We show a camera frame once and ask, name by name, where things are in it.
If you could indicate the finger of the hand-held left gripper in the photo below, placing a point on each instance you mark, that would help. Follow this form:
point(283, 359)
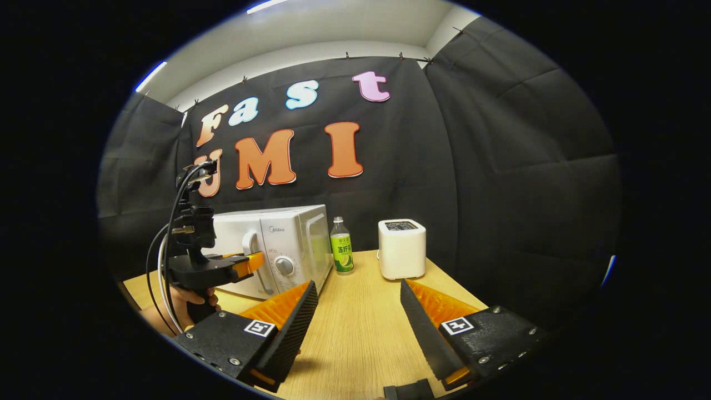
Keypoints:
point(249, 262)

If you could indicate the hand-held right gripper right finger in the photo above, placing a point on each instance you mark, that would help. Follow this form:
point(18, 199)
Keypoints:
point(425, 333)

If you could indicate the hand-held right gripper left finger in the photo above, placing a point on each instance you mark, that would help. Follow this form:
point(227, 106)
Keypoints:
point(294, 333)

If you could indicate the white microwave oven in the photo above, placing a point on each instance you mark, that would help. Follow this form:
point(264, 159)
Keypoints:
point(289, 233)

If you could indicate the white toaster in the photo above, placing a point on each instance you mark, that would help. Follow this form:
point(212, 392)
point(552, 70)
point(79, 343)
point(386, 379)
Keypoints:
point(401, 255)

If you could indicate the green label drink bottle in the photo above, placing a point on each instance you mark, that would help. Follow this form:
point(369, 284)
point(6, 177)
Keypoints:
point(341, 255)

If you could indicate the black backdrop cloth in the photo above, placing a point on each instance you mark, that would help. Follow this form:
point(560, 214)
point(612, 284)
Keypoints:
point(500, 194)

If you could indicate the long ceiling light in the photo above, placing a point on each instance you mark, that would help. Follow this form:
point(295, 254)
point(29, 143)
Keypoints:
point(150, 76)

